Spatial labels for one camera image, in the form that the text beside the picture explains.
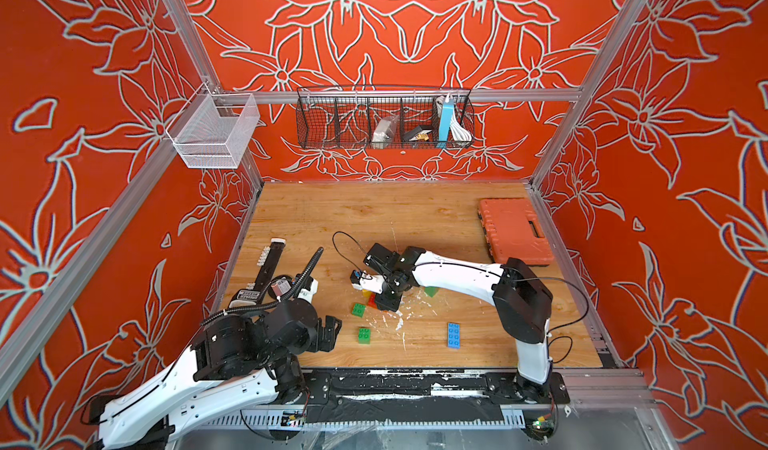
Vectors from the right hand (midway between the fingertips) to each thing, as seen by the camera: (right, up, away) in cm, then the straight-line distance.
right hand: (375, 302), depth 83 cm
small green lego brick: (-5, -3, +2) cm, 6 cm away
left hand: (-10, +1, -17) cm, 20 cm away
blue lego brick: (+22, -8, -3) cm, 23 cm away
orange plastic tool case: (+48, +19, +18) cm, 55 cm away
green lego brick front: (-3, -7, -5) cm, 9 cm away
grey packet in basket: (+2, +51, +8) cm, 52 cm away
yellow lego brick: (-3, +2, +4) cm, 5 cm away
